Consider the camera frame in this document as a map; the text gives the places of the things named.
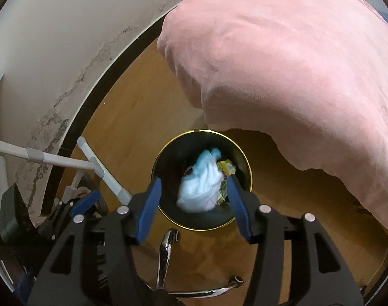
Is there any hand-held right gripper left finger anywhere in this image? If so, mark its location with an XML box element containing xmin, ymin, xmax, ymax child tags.
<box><xmin>28</xmin><ymin>176</ymin><xmax>164</xmax><ymax>306</ymax></box>

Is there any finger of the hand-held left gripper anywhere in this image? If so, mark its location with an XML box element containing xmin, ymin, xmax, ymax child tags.
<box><xmin>37</xmin><ymin>190</ymin><xmax>101</xmax><ymax>239</ymax></box>

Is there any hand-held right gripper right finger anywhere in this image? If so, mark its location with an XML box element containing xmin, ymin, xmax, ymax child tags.
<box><xmin>227</xmin><ymin>175</ymin><xmax>364</xmax><ymax>306</ymax></box>

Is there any yellow wrapper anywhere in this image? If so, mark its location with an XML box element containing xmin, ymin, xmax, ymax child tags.
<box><xmin>216</xmin><ymin>160</ymin><xmax>238</xmax><ymax>205</ymax></box>

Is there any blue white bag silver lining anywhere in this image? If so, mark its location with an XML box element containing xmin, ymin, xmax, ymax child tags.
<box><xmin>176</xmin><ymin>148</ymin><xmax>224</xmax><ymax>213</ymax></box>

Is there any black bin with gold rim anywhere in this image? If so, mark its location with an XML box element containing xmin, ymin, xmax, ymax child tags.
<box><xmin>151</xmin><ymin>130</ymin><xmax>253</xmax><ymax>232</ymax></box>

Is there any chrome chair base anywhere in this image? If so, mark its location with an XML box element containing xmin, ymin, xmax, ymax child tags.
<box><xmin>156</xmin><ymin>229</ymin><xmax>244</xmax><ymax>297</ymax></box>

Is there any pink blanket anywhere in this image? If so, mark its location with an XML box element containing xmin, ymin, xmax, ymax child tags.
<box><xmin>157</xmin><ymin>0</ymin><xmax>388</xmax><ymax>247</ymax></box>

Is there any white desk frame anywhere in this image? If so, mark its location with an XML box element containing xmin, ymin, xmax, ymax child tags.
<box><xmin>0</xmin><ymin>65</ymin><xmax>133</xmax><ymax>224</ymax></box>

